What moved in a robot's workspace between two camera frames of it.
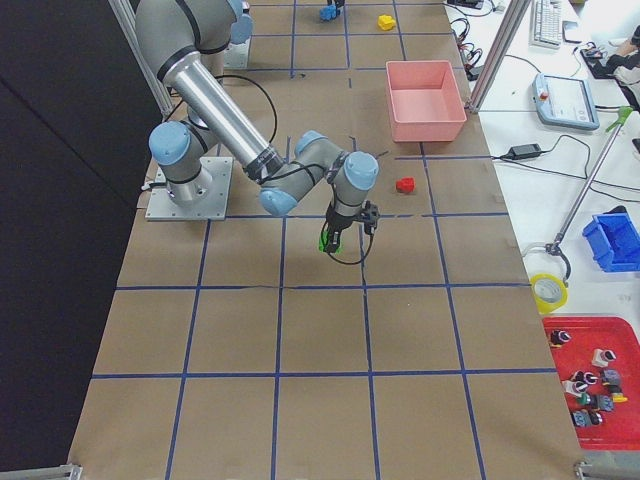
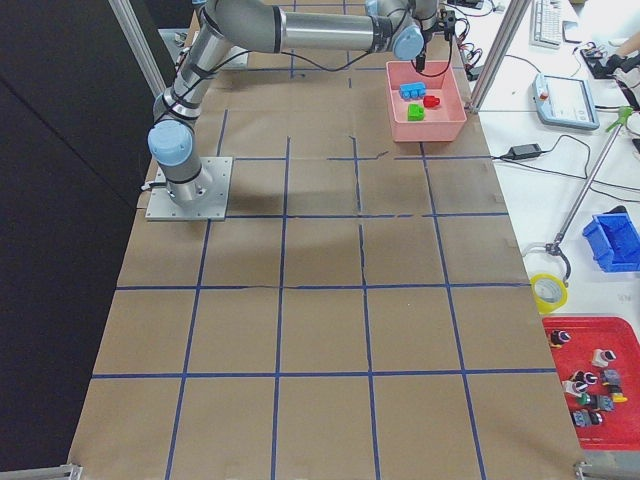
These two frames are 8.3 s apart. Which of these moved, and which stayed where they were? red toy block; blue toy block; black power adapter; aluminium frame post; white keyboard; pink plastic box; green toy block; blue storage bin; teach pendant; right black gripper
Moved: blue toy block; red toy block; green toy block; right black gripper
Stayed: pink plastic box; aluminium frame post; white keyboard; blue storage bin; black power adapter; teach pendant
